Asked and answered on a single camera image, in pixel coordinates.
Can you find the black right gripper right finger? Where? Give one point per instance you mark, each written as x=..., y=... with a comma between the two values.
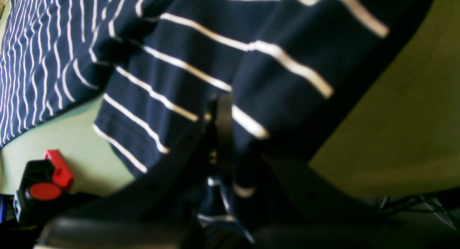
x=292, y=207

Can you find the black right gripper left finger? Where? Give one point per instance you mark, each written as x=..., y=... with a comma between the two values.
x=157, y=211

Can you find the navy white striped T-shirt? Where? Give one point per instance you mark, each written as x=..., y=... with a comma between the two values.
x=294, y=69

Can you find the red black blue clamp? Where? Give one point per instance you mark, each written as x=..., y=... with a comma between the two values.
x=43, y=193

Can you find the green table cloth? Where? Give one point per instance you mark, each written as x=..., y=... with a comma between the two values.
x=402, y=137

